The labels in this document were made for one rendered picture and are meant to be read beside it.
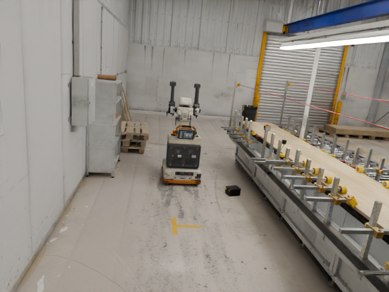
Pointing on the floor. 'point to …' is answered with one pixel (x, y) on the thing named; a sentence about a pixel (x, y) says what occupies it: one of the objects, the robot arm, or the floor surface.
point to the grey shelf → (105, 128)
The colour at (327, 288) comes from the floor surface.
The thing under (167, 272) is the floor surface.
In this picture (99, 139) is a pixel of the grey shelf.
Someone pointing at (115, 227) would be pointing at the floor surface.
